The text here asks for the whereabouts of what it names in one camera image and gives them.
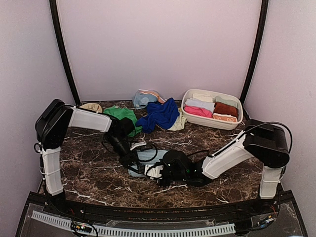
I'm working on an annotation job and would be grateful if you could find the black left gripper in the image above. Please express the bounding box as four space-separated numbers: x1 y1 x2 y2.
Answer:
105 133 140 173

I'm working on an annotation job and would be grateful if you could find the light blue towel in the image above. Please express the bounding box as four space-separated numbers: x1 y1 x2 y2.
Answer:
128 149 167 178

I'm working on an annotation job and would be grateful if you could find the cream yellow cloth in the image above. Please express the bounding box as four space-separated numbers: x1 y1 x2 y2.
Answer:
168 108 187 131

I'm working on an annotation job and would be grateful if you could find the royal blue towel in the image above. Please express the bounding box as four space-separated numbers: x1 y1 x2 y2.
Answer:
135 98 180 134

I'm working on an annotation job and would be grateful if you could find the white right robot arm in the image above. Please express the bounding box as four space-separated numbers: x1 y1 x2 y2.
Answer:
158 119 293 214

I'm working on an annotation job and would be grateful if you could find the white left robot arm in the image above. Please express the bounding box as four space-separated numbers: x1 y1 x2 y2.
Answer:
34 99 140 215

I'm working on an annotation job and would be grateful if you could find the pale blue patterned cloth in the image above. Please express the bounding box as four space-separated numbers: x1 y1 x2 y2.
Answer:
132 89 166 110

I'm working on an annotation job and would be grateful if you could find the pink rolled towel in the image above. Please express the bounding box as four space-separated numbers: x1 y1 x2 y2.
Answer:
184 105 213 118

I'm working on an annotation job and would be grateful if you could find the orange patterned rolled towel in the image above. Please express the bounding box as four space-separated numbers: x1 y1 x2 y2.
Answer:
213 113 238 122

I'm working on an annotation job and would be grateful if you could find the white lavender rolled towel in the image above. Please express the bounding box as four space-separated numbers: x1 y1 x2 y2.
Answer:
185 98 215 112

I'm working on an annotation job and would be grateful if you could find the white plastic basket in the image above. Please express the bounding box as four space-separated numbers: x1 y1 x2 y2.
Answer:
181 89 243 130

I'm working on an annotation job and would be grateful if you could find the brown rolled towel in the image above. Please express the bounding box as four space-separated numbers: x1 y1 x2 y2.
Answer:
214 102 238 118

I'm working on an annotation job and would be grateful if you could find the cream rolled towel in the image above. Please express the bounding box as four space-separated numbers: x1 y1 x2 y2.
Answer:
192 93 214 103

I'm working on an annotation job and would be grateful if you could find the pale green rolled towel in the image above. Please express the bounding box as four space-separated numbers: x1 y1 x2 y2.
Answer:
215 96 238 108

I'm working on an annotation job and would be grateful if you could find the small green circuit board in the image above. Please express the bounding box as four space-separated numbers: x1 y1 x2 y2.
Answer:
71 222 93 234

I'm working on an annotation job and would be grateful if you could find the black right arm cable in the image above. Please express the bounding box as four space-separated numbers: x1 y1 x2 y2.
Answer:
244 121 293 178

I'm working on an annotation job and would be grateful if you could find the white slotted cable duct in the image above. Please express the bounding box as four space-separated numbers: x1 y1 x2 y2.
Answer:
31 211 236 237

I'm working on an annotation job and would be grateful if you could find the black front rail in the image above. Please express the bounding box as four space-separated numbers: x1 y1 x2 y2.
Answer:
24 191 298 223

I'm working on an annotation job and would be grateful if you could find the black corner frame post right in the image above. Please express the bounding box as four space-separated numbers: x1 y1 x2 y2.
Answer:
239 0 269 105

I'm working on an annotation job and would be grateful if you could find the black corner frame post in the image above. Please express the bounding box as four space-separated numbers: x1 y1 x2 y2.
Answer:
49 0 81 105
239 0 269 105

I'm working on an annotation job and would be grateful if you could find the black corner frame post left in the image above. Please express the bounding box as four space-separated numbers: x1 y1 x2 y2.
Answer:
49 0 81 105

